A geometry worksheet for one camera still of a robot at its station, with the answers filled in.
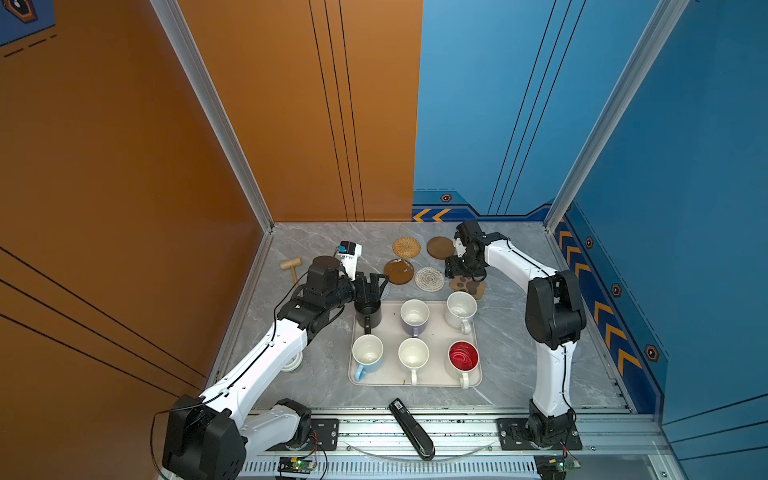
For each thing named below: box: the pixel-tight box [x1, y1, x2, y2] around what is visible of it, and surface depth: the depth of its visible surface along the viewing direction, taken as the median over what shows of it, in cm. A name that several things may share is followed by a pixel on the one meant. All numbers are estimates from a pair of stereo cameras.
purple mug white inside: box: [400, 298, 430, 338], surface depth 90 cm
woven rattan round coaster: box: [392, 237, 421, 259], surface depth 114 cm
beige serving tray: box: [348, 301, 483, 389], surface depth 85 cm
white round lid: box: [281, 351, 303, 372], surface depth 80 cm
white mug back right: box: [445, 290, 478, 335], surface depth 90 cm
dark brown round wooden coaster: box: [426, 236, 455, 260], surface depth 114 cm
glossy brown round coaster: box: [383, 258, 415, 285], surface depth 107 cm
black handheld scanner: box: [389, 398, 435, 461], surface depth 75 cm
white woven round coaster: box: [415, 266, 444, 292], surface depth 104 cm
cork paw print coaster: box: [449, 276, 486, 300], surface depth 104 cm
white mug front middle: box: [398, 337, 430, 386], surface depth 81 cm
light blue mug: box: [352, 334, 384, 382], surface depth 81 cm
